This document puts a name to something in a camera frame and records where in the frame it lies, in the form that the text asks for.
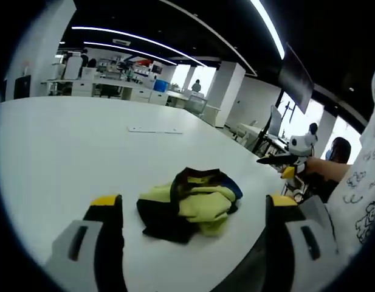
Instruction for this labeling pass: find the white pillar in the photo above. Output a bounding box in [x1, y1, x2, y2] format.
[210, 60, 247, 128]

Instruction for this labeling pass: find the hanging black screen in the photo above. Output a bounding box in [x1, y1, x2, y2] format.
[277, 41, 315, 114]

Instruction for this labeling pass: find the black wall panel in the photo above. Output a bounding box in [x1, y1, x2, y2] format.
[13, 75, 32, 100]

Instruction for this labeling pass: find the white drawer cabinet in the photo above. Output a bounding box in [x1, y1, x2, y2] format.
[148, 90, 170, 106]
[71, 79, 96, 98]

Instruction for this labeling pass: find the white office desk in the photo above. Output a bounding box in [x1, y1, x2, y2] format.
[235, 122, 269, 145]

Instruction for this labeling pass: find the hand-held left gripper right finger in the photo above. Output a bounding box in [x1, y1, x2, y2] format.
[264, 193, 340, 292]

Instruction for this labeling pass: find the white template sheet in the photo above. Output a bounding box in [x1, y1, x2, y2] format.
[127, 125, 184, 135]

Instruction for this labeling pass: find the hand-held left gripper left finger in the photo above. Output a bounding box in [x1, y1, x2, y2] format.
[44, 193, 129, 292]

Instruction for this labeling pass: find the yellow and black garment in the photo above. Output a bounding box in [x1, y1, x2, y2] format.
[136, 167, 244, 245]

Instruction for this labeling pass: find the wire basket cart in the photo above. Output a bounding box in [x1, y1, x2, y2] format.
[186, 94, 208, 117]

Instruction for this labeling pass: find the long ceiling light strip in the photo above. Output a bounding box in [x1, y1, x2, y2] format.
[249, 0, 286, 61]
[83, 41, 179, 66]
[71, 26, 208, 68]

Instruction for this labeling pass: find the blue storage box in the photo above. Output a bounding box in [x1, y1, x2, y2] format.
[153, 79, 170, 92]

